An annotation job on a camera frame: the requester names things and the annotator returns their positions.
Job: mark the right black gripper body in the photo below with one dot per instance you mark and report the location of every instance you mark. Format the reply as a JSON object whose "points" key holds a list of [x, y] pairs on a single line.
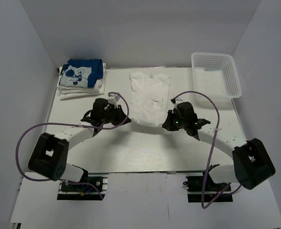
{"points": [[183, 123]]}

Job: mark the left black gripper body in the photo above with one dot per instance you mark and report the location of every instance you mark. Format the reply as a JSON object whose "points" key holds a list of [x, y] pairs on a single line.
{"points": [[107, 118]]}

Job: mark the white t shirt robot print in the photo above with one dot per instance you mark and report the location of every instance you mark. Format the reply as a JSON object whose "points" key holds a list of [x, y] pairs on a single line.
{"points": [[149, 98]]}

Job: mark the blue white t shirt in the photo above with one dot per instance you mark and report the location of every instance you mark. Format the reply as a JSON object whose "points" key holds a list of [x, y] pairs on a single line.
{"points": [[81, 73]]}

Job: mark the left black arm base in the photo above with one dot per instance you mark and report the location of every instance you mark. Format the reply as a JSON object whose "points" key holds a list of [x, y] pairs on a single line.
{"points": [[93, 189]]}

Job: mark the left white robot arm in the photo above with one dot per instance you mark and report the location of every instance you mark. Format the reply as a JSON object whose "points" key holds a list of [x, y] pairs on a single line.
{"points": [[49, 157]]}

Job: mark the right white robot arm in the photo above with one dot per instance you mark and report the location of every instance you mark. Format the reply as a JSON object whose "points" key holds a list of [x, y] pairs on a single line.
{"points": [[251, 162]]}

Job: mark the folded white t shirt stack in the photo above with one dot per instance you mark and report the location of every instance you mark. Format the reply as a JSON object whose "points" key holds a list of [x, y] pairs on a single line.
{"points": [[75, 92]]}

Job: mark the white plastic basket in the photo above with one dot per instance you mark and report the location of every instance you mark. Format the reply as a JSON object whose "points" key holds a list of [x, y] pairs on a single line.
{"points": [[215, 75]]}

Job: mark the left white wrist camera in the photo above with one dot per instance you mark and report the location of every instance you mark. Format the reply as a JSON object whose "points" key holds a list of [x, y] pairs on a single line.
{"points": [[113, 97]]}

